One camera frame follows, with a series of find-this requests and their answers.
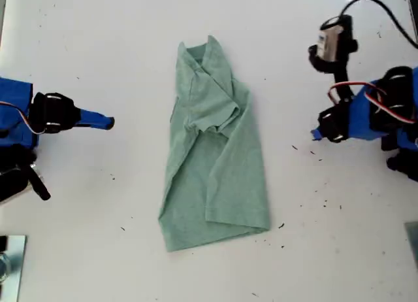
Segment green t-shirt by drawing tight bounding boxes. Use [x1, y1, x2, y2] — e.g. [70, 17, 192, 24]
[158, 35, 272, 253]

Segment large steel plate stand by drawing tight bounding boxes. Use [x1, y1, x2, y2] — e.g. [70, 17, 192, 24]
[0, 235, 28, 302]

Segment red white arm wire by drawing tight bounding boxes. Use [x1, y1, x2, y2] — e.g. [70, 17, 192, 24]
[0, 101, 45, 135]
[327, 81, 418, 125]

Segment black camera stalk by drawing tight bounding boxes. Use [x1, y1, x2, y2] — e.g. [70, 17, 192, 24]
[332, 66, 356, 103]

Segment beige black camera box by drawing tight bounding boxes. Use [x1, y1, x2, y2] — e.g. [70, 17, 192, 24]
[308, 14, 360, 75]

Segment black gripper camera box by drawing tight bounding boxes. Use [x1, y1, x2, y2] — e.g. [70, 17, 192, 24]
[0, 163, 52, 205]

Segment black camera cable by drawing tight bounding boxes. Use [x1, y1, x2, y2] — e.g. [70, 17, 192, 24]
[341, 0, 418, 50]

